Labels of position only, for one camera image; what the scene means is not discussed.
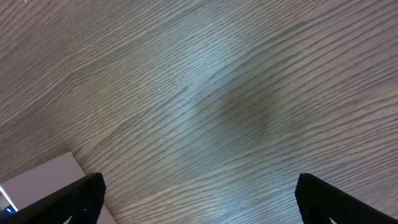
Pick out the white cardboard box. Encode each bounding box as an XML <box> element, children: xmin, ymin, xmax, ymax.
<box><xmin>0</xmin><ymin>151</ymin><xmax>119</xmax><ymax>224</ymax></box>

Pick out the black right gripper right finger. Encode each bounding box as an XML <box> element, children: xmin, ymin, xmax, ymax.
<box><xmin>295</xmin><ymin>173</ymin><xmax>397</xmax><ymax>224</ymax></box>

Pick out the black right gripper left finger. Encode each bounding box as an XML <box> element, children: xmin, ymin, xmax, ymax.
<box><xmin>1</xmin><ymin>172</ymin><xmax>106</xmax><ymax>224</ymax></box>

